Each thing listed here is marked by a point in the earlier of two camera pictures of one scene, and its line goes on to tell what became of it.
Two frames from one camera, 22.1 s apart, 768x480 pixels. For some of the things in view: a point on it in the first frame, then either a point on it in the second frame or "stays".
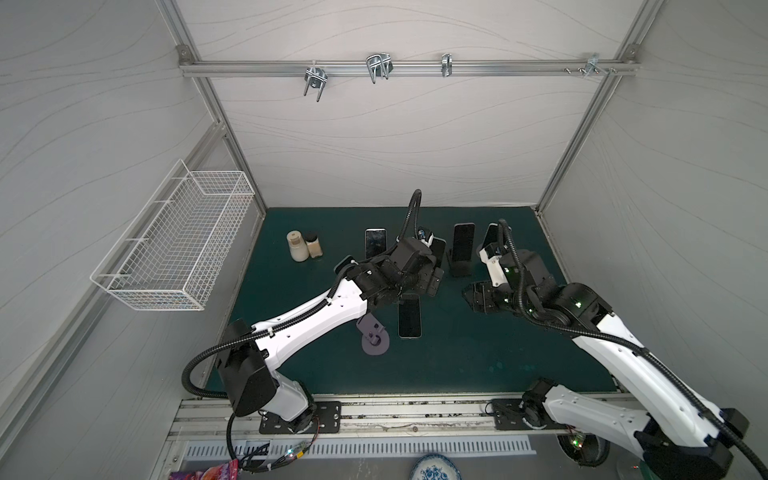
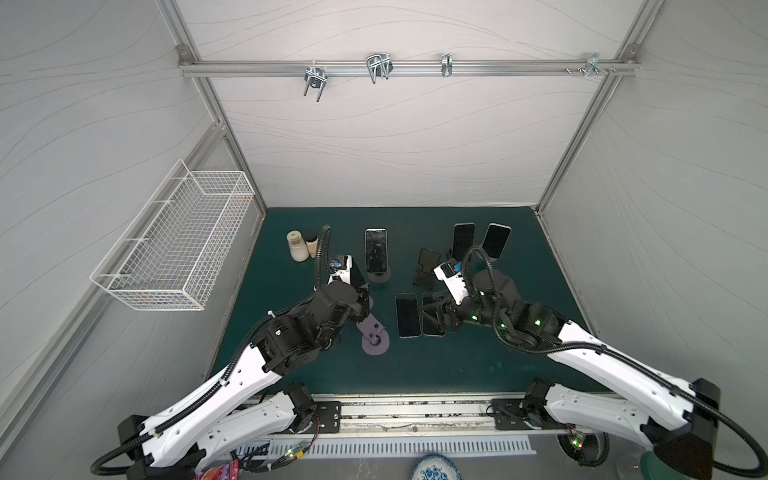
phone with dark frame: [438, 248] to [433, 315]
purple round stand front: [375, 340] stays
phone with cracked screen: [375, 240] stays
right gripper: [483, 294] to [444, 295]
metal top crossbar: [380, 66] stays
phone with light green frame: [410, 316] stays
